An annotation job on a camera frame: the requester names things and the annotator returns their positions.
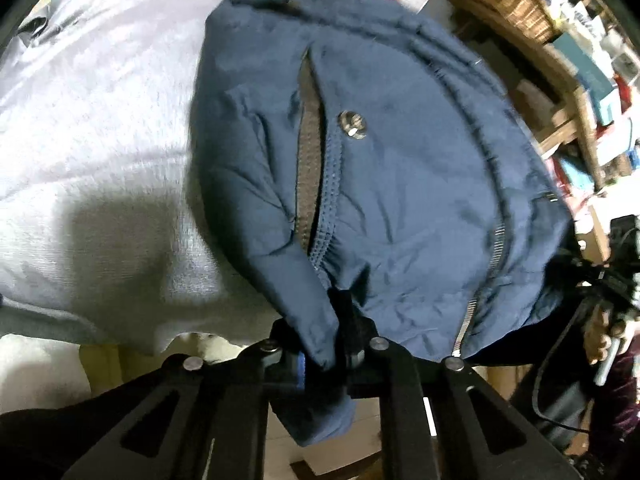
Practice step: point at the wicker basket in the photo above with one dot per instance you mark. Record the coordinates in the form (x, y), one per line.
(515, 5)

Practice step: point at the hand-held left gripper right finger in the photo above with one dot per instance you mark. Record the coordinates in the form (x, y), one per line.
(357, 360)

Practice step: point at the teal cardboard box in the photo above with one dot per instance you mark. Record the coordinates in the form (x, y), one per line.
(590, 77)

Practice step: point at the person's right hand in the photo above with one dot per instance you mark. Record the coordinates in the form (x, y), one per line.
(597, 340)

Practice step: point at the cream leather sofa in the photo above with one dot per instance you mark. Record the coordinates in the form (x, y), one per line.
(45, 375)

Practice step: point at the navy puffer jacket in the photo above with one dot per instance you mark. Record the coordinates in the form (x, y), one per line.
(400, 160)

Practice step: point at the wooden shelf with clutter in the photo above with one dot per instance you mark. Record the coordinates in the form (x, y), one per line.
(575, 105)

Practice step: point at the person's dark patterned clothing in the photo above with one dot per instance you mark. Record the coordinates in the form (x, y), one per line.
(620, 410)

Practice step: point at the grey blanket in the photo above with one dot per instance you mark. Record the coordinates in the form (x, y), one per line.
(100, 135)

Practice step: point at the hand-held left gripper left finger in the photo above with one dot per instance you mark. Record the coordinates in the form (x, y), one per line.
(300, 372)

